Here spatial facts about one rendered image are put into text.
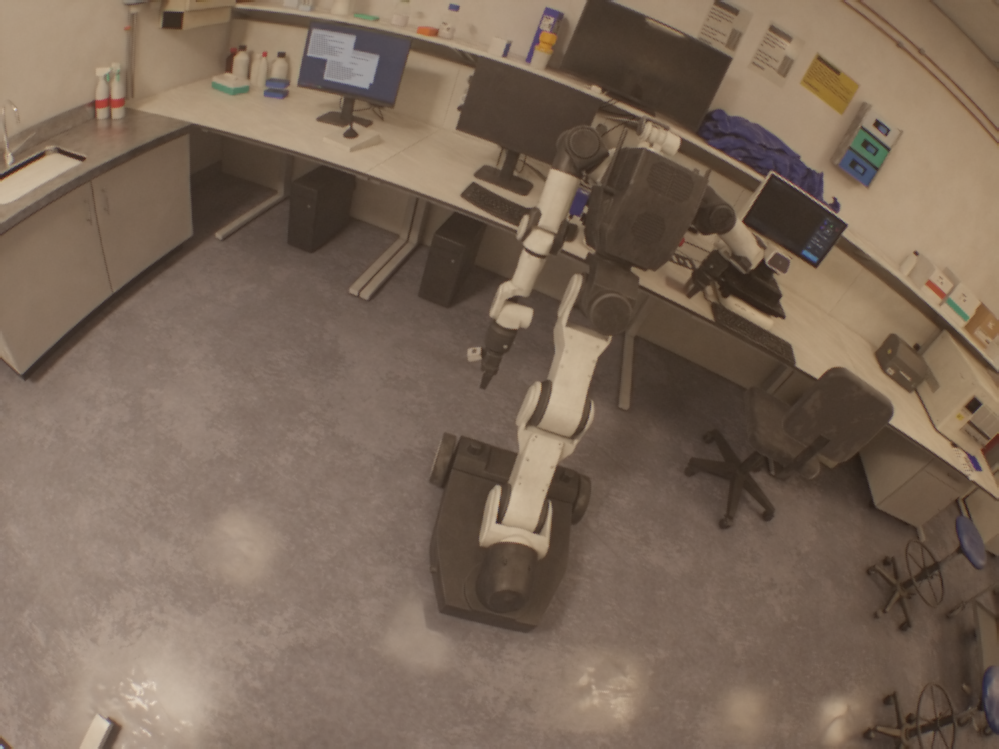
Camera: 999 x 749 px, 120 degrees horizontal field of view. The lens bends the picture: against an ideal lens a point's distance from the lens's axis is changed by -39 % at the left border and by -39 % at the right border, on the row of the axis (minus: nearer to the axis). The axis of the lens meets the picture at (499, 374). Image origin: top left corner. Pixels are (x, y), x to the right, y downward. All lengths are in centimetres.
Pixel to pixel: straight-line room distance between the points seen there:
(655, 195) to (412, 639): 146
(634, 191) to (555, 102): 91
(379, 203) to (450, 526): 208
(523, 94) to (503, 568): 174
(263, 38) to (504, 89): 174
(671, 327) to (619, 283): 173
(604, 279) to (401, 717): 139
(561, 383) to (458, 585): 68
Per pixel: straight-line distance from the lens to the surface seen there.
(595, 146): 129
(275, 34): 322
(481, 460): 167
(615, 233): 125
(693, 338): 305
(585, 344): 140
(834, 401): 195
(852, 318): 322
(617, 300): 123
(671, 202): 125
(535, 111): 206
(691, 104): 240
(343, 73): 244
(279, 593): 162
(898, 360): 312
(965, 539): 295
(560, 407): 135
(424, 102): 275
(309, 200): 262
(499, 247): 286
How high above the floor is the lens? 154
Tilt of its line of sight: 43 degrees down
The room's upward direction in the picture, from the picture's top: 24 degrees clockwise
